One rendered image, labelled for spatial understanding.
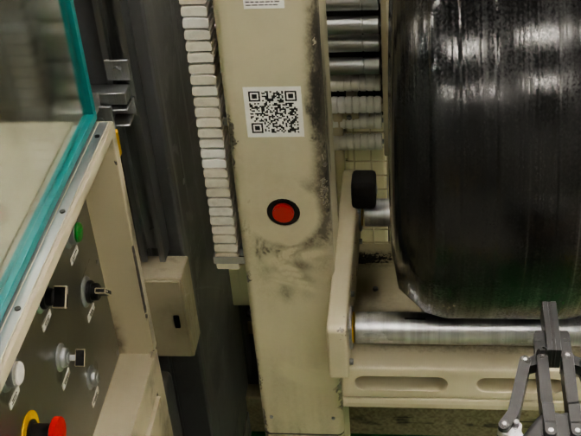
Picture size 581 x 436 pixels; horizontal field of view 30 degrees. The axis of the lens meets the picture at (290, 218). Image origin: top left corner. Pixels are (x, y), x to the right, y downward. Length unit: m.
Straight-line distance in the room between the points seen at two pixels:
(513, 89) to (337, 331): 0.44
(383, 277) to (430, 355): 0.27
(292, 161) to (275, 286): 0.22
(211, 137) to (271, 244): 0.18
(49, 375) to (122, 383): 0.26
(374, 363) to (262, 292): 0.20
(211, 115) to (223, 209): 0.15
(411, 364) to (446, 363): 0.05
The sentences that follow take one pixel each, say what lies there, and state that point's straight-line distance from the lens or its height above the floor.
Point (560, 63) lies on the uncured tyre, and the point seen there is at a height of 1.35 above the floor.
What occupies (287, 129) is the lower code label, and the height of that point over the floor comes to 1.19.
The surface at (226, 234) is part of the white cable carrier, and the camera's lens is 1.55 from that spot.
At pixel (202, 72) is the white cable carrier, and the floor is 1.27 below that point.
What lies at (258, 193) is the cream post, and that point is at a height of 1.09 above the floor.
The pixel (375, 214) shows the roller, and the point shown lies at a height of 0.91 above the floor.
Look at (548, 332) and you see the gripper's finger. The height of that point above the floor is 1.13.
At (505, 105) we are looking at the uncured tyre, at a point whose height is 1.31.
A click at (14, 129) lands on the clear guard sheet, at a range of 1.11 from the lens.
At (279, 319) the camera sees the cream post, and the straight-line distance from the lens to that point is 1.62.
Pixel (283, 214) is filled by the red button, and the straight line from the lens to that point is 1.49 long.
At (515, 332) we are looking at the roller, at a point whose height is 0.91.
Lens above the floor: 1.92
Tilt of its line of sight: 35 degrees down
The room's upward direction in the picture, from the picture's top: 5 degrees counter-clockwise
